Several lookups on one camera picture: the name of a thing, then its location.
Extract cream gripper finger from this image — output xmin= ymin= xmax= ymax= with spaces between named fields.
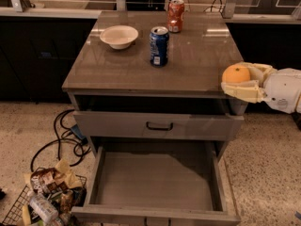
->
xmin=241 ymin=62 xmax=277 ymax=87
xmin=221 ymin=80 xmax=266 ymax=104

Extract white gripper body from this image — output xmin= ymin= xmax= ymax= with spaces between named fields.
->
xmin=263 ymin=68 xmax=301 ymax=114

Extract orange fruit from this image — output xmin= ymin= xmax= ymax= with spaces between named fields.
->
xmin=222 ymin=64 xmax=250 ymax=83

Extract grey drawer cabinet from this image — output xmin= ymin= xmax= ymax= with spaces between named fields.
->
xmin=61 ymin=10 xmax=260 ymax=226

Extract open grey middle drawer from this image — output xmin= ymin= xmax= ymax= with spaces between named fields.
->
xmin=72 ymin=141 xmax=240 ymax=226

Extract grey top drawer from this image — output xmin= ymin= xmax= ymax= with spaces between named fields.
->
xmin=73 ymin=111 xmax=244 ymax=141

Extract orange soda can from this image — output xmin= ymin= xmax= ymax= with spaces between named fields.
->
xmin=167 ymin=0 xmax=184 ymax=33

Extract blue soda can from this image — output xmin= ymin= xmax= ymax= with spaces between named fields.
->
xmin=150 ymin=26 xmax=169 ymax=67

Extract white bowl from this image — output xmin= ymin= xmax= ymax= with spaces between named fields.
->
xmin=100 ymin=25 xmax=138 ymax=50

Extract brown snack bag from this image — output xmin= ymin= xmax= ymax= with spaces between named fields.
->
xmin=24 ymin=159 xmax=83 ymax=194

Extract clear plastic bottle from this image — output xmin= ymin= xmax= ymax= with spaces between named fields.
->
xmin=27 ymin=191 xmax=58 ymax=224

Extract black cable on counter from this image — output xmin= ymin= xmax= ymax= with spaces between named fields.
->
xmin=202 ymin=0 xmax=224 ymax=13

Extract black drawer handle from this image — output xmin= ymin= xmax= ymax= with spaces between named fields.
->
xmin=146 ymin=121 xmax=173 ymax=131

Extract black floor cables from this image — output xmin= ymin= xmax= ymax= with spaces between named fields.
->
xmin=29 ymin=108 xmax=92 ymax=173

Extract black wire basket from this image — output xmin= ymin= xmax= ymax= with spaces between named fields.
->
xmin=1 ymin=175 xmax=87 ymax=226

